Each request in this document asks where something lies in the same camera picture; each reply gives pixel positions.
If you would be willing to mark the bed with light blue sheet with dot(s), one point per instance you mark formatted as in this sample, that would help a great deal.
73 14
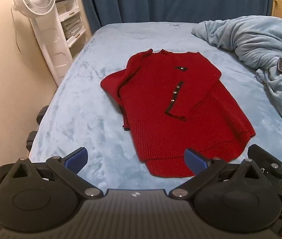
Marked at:
81 119

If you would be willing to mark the red knit sweater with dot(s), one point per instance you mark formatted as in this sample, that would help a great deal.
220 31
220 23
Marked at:
170 109

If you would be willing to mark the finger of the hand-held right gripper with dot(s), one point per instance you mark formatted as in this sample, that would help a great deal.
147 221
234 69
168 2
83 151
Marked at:
260 155

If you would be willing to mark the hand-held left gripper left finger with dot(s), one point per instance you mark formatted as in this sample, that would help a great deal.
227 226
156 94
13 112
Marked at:
77 159

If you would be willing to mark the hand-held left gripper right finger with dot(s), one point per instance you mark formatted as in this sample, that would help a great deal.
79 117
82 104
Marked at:
194 161

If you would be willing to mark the black caster wheel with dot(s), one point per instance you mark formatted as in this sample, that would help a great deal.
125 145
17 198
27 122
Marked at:
41 114
31 140

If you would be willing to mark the dark blue curtain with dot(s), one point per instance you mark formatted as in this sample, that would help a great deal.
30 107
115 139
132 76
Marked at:
175 0

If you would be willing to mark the light blue fleece blanket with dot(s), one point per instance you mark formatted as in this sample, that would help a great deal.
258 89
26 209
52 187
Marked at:
260 39

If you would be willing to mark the white shelf unit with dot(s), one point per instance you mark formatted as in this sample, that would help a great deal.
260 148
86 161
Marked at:
73 22

